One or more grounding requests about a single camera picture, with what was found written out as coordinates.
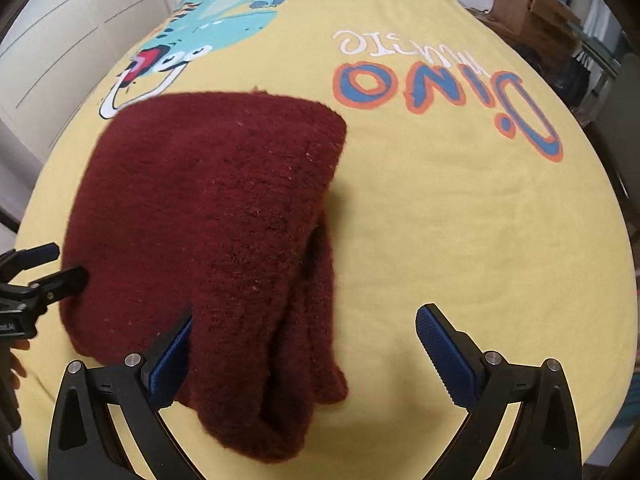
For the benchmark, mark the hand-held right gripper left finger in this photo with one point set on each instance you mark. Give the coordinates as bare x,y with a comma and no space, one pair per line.
170,360

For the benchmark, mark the white wardrobe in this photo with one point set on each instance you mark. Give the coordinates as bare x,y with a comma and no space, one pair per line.
75,35

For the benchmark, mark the yellow dinosaur print blanket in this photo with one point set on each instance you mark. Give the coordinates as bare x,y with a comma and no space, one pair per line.
450,235

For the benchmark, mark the brown cardboard box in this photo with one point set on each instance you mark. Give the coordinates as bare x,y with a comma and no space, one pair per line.
520,10

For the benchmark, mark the black bag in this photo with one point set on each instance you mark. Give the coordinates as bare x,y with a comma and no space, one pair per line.
575,82

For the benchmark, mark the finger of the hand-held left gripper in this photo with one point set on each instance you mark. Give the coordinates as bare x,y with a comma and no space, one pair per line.
65,282
35,255

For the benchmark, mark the person's left hand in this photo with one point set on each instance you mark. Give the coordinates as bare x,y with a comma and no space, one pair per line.
19,362

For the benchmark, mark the maroon knit sweater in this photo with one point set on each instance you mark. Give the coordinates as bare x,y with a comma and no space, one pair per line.
210,210

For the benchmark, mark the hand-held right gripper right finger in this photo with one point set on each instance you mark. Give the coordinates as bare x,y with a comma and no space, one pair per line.
445,355

